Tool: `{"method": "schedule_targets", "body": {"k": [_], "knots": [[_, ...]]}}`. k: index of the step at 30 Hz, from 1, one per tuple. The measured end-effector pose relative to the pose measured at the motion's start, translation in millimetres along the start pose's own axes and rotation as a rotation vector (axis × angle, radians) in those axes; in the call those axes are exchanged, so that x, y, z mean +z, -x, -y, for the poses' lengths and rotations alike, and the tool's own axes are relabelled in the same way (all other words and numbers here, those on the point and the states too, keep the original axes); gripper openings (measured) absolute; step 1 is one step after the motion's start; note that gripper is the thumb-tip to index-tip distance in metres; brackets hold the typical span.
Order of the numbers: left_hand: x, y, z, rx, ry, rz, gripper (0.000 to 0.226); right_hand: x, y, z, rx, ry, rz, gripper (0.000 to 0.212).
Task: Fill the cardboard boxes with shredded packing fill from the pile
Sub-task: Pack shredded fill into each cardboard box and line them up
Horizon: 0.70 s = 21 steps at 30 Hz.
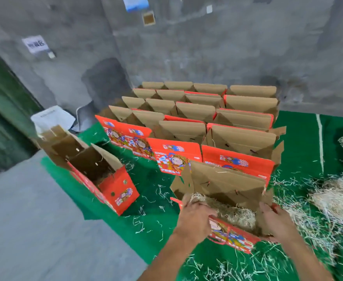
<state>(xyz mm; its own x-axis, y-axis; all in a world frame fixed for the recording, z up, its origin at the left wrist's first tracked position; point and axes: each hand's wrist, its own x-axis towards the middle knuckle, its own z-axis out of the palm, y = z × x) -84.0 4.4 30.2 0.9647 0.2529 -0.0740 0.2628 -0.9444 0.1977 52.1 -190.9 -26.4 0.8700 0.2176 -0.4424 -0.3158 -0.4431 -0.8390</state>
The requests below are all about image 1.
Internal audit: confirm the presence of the person's right hand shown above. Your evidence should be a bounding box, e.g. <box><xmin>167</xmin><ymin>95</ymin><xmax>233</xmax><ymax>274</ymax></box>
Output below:
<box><xmin>256</xmin><ymin>201</ymin><xmax>304</xmax><ymax>244</ymax></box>

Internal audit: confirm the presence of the person's left hand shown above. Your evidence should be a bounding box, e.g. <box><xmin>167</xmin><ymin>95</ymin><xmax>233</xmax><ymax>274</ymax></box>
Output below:
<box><xmin>173</xmin><ymin>193</ymin><xmax>219</xmax><ymax>246</ymax></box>

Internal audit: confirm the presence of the handful of shredded filler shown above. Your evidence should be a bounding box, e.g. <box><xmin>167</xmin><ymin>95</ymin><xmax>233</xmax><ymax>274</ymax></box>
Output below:
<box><xmin>186</xmin><ymin>193</ymin><xmax>260</xmax><ymax>232</ymax></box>

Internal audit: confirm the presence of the red printed cardboard box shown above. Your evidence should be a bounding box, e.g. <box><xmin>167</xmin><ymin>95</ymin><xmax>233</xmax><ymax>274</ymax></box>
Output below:
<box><xmin>170</xmin><ymin>160</ymin><xmax>276</xmax><ymax>255</ymax></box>
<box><xmin>66</xmin><ymin>143</ymin><xmax>140</xmax><ymax>216</ymax></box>
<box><xmin>34</xmin><ymin>124</ymin><xmax>92</xmax><ymax>169</ymax></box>

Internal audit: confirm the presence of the pile of shredded paper filler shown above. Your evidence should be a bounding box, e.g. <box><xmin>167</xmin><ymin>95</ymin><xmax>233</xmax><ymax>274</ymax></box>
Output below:
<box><xmin>306</xmin><ymin>130</ymin><xmax>343</xmax><ymax>244</ymax></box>

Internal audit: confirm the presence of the group of red fruit boxes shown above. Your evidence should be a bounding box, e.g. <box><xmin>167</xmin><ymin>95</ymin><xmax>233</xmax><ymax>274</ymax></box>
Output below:
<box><xmin>95</xmin><ymin>82</ymin><xmax>287</xmax><ymax>185</ymax></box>

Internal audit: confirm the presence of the person's right forearm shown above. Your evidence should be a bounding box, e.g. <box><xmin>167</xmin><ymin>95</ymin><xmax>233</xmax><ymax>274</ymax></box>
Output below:
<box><xmin>285</xmin><ymin>234</ymin><xmax>336</xmax><ymax>281</ymax></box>

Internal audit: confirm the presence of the person's left forearm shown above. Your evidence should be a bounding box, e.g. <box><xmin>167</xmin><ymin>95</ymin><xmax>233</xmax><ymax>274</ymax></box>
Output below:
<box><xmin>138</xmin><ymin>234</ymin><xmax>204</xmax><ymax>281</ymax></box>

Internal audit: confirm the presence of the grey plastic chair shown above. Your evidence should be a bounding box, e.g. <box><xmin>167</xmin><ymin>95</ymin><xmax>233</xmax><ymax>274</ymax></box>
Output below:
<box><xmin>72</xmin><ymin>101</ymin><xmax>99</xmax><ymax>132</ymax></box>

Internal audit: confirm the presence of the green tarp curtain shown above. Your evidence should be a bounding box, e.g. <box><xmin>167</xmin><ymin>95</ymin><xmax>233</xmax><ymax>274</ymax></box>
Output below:
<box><xmin>0</xmin><ymin>38</ymin><xmax>44</xmax><ymax>182</ymax></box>

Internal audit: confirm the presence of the yellow framed wall plate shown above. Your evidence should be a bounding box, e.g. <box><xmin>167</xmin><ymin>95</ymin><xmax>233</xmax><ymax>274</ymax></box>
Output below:
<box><xmin>142</xmin><ymin>11</ymin><xmax>156</xmax><ymax>27</ymax></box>

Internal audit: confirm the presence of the white and blue wall poster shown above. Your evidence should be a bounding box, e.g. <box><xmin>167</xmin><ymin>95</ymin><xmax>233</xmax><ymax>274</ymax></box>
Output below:
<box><xmin>122</xmin><ymin>0</ymin><xmax>150</xmax><ymax>12</ymax></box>

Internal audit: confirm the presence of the white wall sign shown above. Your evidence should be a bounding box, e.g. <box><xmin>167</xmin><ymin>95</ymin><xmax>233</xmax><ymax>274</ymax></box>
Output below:
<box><xmin>22</xmin><ymin>35</ymin><xmax>51</xmax><ymax>54</ymax></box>

